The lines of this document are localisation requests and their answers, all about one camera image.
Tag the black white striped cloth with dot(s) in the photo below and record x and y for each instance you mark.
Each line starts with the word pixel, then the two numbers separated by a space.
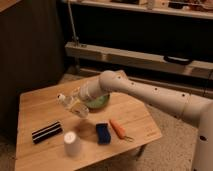
pixel 46 132

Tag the green bowl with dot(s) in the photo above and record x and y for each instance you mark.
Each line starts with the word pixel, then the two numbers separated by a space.
pixel 99 102

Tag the wooden shelf unit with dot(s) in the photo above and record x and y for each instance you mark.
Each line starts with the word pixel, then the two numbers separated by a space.
pixel 139 33

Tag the orange carrot toy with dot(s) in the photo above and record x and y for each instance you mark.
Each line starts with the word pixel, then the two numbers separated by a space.
pixel 120 131

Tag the black handle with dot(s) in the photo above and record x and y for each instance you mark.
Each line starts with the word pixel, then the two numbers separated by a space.
pixel 177 61

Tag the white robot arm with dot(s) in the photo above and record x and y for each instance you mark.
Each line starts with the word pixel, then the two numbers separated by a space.
pixel 192 109

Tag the wooden table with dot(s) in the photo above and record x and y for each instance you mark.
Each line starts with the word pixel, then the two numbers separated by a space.
pixel 40 108

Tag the white cup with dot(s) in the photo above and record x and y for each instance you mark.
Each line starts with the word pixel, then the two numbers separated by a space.
pixel 72 143

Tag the clear plastic bottle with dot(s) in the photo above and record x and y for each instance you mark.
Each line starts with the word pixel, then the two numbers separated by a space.
pixel 73 105

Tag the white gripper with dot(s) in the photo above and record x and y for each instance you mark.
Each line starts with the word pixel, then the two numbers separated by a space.
pixel 88 91

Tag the blue sponge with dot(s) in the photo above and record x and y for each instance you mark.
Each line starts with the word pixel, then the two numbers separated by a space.
pixel 103 133

